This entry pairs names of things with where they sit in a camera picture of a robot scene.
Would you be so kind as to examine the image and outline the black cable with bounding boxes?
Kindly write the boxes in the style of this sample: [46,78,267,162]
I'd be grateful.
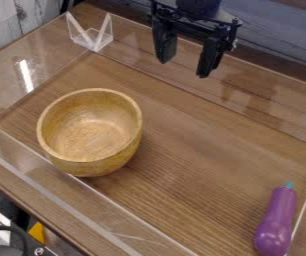
[0,225,30,256]

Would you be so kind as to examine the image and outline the clear acrylic tray walls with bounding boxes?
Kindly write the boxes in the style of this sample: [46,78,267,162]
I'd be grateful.
[0,6,306,256]

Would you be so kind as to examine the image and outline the black and yellow equipment base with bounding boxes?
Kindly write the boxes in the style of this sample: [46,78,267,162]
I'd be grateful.
[0,191,79,256]

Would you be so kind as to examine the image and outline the brown wooden bowl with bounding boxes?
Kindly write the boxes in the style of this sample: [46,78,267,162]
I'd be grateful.
[36,88,143,177]

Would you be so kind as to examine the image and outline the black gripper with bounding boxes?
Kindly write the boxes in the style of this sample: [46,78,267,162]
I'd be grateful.
[151,0,243,78]

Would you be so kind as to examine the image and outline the purple toy eggplant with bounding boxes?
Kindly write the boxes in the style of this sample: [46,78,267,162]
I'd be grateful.
[254,181,298,256]

